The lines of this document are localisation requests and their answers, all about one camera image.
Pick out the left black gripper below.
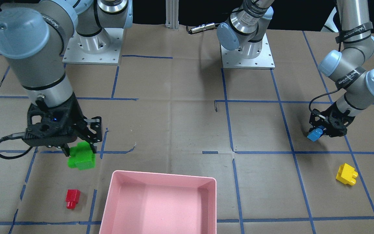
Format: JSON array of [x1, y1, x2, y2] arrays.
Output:
[[309, 102, 356, 137]]

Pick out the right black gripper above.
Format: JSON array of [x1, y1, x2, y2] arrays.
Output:
[[22, 93, 103, 154]]

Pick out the blue toy block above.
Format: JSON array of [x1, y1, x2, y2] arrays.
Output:
[[307, 127, 324, 142]]

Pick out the green toy block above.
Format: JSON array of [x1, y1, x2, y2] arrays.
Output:
[[67, 142, 95, 170]]

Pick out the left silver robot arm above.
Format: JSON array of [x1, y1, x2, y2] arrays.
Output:
[[217, 0, 374, 142]]

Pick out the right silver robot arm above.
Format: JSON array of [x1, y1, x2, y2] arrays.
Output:
[[0, 0, 133, 160]]

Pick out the pink plastic box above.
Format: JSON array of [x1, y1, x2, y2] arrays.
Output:
[[100, 170, 217, 234]]

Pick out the yellow toy block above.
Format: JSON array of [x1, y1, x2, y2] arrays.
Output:
[[336, 163, 359, 186]]

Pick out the red toy block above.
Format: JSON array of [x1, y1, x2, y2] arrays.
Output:
[[65, 189, 81, 209]]

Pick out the brown paper table mat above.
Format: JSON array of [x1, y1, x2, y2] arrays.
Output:
[[0, 25, 374, 234]]

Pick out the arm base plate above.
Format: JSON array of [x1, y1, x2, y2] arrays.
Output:
[[220, 34, 276, 69], [63, 28, 125, 65]]

